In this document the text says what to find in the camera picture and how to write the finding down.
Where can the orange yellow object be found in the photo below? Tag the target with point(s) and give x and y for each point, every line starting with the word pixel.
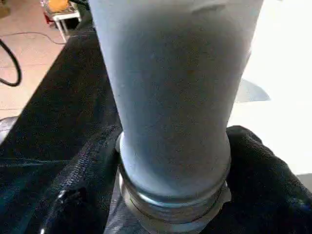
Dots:
pixel 58 5

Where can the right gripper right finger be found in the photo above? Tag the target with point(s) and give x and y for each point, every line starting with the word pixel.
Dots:
pixel 263 195

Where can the white plastic table top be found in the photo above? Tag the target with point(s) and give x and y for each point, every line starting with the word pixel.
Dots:
pixel 280 61

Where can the small white stool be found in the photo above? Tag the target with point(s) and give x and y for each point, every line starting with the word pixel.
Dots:
pixel 67 17

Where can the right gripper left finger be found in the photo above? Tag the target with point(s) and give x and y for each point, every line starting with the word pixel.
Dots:
pixel 80 195

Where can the black work mat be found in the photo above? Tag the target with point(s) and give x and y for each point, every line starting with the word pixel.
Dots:
pixel 61 109

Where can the white plastic table leg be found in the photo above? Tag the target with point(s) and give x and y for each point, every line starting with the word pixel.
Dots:
pixel 170 97

